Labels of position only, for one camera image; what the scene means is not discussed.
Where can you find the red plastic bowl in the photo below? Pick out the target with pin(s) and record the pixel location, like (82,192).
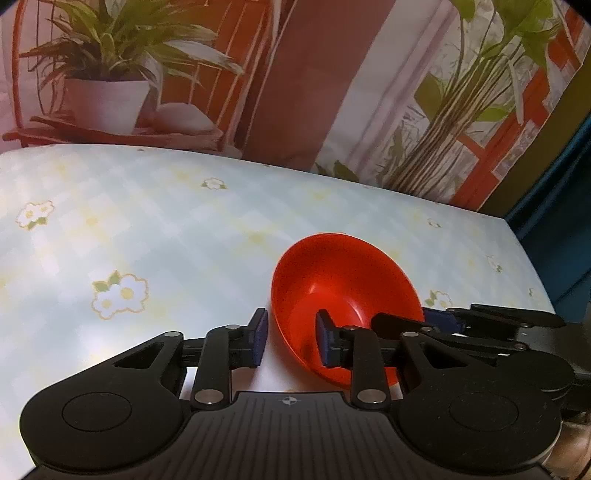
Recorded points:
(341,286)

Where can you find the floral checked tablecloth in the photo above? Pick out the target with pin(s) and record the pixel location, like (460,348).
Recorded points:
(161,221)

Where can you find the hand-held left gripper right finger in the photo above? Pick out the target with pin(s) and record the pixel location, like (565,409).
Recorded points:
(325,341)

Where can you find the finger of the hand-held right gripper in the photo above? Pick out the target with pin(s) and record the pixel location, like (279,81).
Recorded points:
(397,324)
(441,316)

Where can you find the teal curtain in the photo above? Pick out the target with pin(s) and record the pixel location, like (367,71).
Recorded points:
(561,194)

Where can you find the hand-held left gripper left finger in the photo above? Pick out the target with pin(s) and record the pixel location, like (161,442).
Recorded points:
(259,340)

